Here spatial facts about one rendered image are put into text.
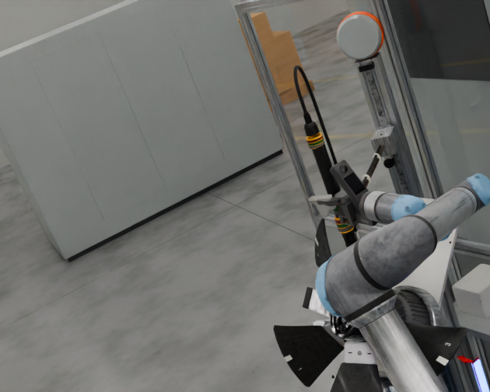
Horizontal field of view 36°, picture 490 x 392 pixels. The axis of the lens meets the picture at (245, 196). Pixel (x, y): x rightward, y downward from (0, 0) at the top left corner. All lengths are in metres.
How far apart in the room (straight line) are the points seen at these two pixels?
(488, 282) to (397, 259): 1.28
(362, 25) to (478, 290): 0.98
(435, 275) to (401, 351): 0.90
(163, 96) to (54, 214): 1.57
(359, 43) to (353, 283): 1.26
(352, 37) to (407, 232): 1.23
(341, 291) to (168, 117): 6.17
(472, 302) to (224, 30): 5.51
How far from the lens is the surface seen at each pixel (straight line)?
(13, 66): 7.26
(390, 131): 2.61
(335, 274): 1.53
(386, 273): 1.48
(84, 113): 7.38
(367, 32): 2.59
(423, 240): 1.51
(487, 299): 2.73
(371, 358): 2.30
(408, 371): 1.54
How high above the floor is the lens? 2.36
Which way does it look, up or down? 19 degrees down
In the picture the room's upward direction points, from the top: 21 degrees counter-clockwise
